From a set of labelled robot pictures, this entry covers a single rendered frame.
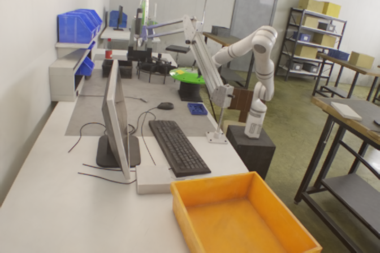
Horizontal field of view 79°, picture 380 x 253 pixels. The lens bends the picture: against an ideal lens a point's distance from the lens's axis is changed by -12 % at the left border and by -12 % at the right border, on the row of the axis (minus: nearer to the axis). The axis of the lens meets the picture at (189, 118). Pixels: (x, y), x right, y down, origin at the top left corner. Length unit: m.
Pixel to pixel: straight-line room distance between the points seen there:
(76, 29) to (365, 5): 8.60
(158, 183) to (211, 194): 0.19
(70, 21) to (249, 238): 1.49
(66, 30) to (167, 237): 1.34
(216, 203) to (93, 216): 0.41
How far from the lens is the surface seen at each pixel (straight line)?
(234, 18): 6.80
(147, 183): 0.90
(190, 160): 1.08
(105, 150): 1.12
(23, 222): 0.88
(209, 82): 1.27
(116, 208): 0.87
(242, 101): 2.32
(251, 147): 1.49
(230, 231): 0.85
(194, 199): 0.88
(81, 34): 1.71
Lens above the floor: 1.54
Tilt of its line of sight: 25 degrees down
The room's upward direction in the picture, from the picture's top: 9 degrees clockwise
